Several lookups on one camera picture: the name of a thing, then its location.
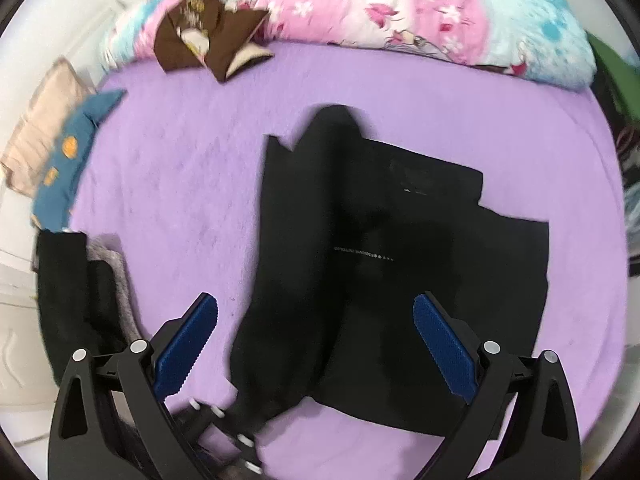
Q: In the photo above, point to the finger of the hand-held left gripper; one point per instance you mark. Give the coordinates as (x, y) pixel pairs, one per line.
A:
(235, 430)

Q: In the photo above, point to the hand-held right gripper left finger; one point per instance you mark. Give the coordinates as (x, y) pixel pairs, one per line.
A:
(187, 347)

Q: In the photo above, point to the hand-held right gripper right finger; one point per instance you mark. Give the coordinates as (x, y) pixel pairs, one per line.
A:
(445, 345)

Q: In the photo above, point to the black garment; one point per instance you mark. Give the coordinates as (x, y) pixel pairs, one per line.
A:
(360, 240)

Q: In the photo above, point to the grey cloth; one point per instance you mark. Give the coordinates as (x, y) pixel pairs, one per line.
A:
(122, 285)

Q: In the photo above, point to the black folded cloth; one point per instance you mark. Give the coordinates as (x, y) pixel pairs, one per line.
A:
(65, 290)

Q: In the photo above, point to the purple bed sheet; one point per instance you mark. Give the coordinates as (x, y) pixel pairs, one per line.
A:
(190, 175)

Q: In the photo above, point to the blue pillow with orange print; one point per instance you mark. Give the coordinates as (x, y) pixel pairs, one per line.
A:
(70, 155)

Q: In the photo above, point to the beige pillow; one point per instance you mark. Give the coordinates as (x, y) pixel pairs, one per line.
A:
(42, 125)

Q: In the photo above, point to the brown printed cloth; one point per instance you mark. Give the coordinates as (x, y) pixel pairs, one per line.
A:
(200, 35)

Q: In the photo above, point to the green cloth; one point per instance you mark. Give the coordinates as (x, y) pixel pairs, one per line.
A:
(612, 70)

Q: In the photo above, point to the pink floral blanket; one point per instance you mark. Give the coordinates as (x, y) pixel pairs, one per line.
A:
(425, 15)

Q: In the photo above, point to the white bed frame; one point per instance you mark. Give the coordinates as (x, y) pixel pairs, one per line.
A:
(20, 340)

